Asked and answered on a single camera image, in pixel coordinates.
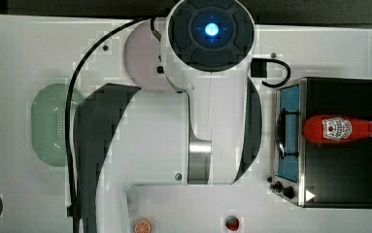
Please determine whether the orange slice toy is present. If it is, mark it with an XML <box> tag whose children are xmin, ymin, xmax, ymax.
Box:
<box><xmin>134</xmin><ymin>218</ymin><xmax>152</xmax><ymax>233</ymax></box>

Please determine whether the strawberry toy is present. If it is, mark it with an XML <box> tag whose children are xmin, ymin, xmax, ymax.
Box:
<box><xmin>225</xmin><ymin>216</ymin><xmax>240</xmax><ymax>231</ymax></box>

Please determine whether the red plush ketchup bottle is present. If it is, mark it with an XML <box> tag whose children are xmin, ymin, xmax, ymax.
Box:
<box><xmin>303</xmin><ymin>116</ymin><xmax>372</xmax><ymax>144</ymax></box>

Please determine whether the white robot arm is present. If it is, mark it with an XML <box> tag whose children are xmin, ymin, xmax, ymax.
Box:
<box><xmin>71</xmin><ymin>0</ymin><xmax>262</xmax><ymax>233</ymax></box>

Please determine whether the green oval colander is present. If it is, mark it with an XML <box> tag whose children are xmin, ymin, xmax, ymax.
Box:
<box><xmin>31</xmin><ymin>83</ymin><xmax>69</xmax><ymax>167</ymax></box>

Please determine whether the black toaster oven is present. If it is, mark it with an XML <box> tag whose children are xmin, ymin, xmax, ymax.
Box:
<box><xmin>268</xmin><ymin>78</ymin><xmax>372</xmax><ymax>209</ymax></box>

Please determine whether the lilac round plate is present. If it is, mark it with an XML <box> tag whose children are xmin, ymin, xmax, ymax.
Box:
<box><xmin>123</xmin><ymin>20</ymin><xmax>171</xmax><ymax>91</ymax></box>

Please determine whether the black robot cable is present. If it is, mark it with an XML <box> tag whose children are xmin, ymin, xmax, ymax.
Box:
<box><xmin>64</xmin><ymin>17</ymin><xmax>149</xmax><ymax>233</ymax></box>

